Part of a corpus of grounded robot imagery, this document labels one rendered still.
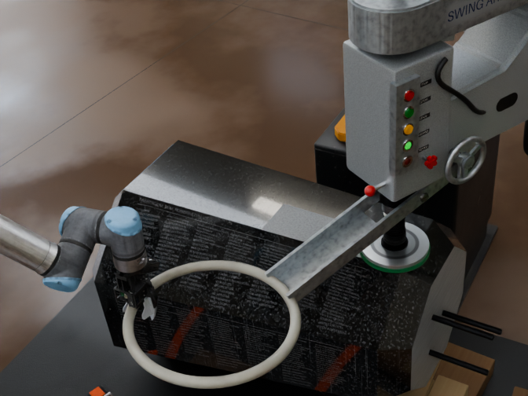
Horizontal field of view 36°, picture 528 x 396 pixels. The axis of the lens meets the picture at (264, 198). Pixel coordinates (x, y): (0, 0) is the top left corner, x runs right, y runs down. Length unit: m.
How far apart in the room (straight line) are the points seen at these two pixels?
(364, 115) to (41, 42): 4.20
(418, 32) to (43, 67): 4.07
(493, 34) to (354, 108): 0.47
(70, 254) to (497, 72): 1.26
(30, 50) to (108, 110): 1.14
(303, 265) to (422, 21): 0.80
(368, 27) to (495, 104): 0.54
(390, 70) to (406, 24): 0.12
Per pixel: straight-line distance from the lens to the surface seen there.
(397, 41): 2.01
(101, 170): 4.59
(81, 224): 2.18
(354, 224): 2.43
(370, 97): 2.15
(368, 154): 2.26
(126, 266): 2.20
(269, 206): 2.76
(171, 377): 2.09
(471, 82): 2.29
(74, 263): 2.15
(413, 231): 2.59
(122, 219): 2.13
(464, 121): 2.32
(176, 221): 2.82
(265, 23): 5.88
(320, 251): 2.39
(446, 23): 2.08
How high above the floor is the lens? 2.58
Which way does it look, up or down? 38 degrees down
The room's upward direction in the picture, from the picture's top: 7 degrees counter-clockwise
